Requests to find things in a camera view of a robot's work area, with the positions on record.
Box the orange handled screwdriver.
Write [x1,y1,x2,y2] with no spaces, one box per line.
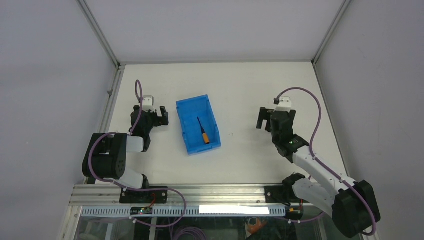
[197,117,210,145]

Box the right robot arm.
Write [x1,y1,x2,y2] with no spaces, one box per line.
[256,107,381,238]

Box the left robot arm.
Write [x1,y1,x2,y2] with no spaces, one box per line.
[82,105,169,203]

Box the blue plastic bin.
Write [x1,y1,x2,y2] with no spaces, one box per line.
[176,94,222,155]

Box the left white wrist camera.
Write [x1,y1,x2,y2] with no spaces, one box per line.
[142,95,156,113]

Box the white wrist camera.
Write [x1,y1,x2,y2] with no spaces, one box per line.
[142,95,156,113]
[274,96,292,113]

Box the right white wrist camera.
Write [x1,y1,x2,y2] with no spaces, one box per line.
[274,96,292,113]

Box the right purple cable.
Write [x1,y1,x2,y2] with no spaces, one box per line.
[274,87,379,237]

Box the purple cable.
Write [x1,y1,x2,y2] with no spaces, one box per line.
[274,87,379,237]
[87,79,187,228]

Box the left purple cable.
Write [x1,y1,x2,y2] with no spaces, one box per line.
[87,79,187,228]

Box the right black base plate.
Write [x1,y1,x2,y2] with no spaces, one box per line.
[264,185,297,206]

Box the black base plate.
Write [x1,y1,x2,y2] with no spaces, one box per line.
[264,185,297,206]
[119,186,169,205]

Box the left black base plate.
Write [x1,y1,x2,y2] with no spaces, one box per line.
[119,186,169,205]

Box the white slotted cable duct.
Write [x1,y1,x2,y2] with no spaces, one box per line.
[81,205,300,218]

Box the aluminium front rail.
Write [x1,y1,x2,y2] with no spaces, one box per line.
[69,183,282,207]

